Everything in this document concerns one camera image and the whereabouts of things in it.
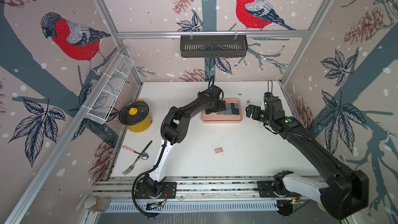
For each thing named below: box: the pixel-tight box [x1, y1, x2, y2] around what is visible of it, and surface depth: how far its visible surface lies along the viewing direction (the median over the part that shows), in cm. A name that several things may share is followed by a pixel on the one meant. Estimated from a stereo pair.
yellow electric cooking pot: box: [119, 99, 153, 133], surface depth 91 cm
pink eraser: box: [214, 147, 224, 154], surface depth 88 cm
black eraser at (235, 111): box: [231, 108, 240, 116], surface depth 106 cm
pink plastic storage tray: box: [201, 97, 244, 123], surface depth 102 cm
